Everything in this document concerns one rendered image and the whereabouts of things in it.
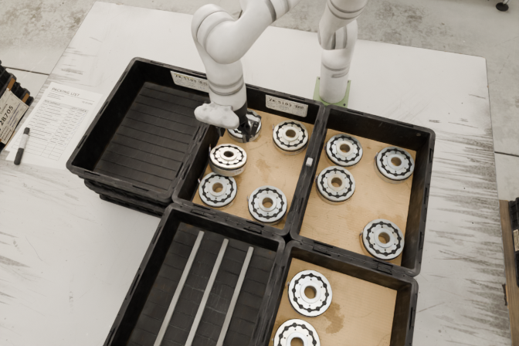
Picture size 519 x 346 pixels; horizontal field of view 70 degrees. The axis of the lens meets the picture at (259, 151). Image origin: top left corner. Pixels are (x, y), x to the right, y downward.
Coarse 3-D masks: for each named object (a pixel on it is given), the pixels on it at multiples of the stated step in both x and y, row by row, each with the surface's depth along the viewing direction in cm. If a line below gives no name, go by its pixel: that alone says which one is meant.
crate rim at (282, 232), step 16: (288, 96) 105; (320, 112) 102; (208, 128) 100; (192, 160) 96; (304, 160) 95; (304, 176) 93; (176, 192) 91; (192, 208) 89; (208, 208) 89; (288, 224) 87
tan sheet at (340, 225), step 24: (384, 144) 108; (360, 168) 105; (312, 192) 102; (360, 192) 101; (384, 192) 101; (408, 192) 101; (312, 216) 98; (336, 216) 98; (360, 216) 98; (384, 216) 98; (336, 240) 95; (384, 240) 95
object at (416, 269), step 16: (352, 112) 103; (320, 128) 100; (416, 128) 99; (320, 144) 97; (432, 144) 97; (432, 160) 95; (304, 192) 91; (304, 240) 85; (416, 240) 85; (352, 256) 83; (368, 256) 83; (416, 256) 83; (400, 272) 82; (416, 272) 82
